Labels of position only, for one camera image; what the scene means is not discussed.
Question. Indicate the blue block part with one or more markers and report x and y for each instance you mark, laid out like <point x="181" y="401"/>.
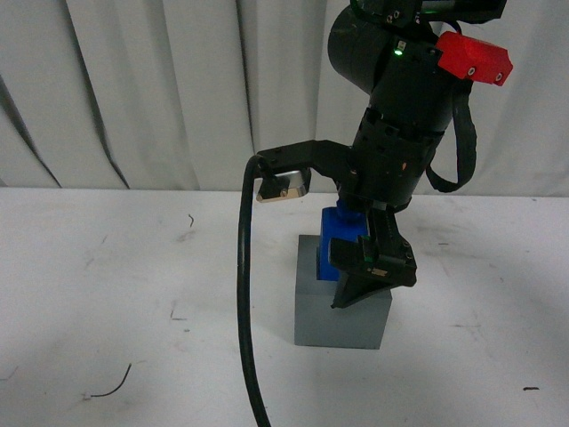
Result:
<point x="337" y="222"/>

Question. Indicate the red plastic cover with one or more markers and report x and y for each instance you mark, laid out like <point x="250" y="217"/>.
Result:
<point x="469" y="58"/>

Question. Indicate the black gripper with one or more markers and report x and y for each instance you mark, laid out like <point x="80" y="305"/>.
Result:
<point x="385" y="162"/>

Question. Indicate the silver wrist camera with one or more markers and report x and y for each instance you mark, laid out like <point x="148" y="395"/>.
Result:
<point x="284" y="186"/>

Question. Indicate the gray cube base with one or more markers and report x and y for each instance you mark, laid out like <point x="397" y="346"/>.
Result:
<point x="317" y="323"/>

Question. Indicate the white curtain backdrop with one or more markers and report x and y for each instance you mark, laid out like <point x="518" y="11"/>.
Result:
<point x="179" y="94"/>

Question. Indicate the thin dark wire scrap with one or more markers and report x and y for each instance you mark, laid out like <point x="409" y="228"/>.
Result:
<point x="117" y="388"/>

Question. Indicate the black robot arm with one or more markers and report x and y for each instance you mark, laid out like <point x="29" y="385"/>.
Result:
<point x="418" y="69"/>

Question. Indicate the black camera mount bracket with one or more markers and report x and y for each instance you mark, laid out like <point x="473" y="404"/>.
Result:
<point x="328" y="158"/>

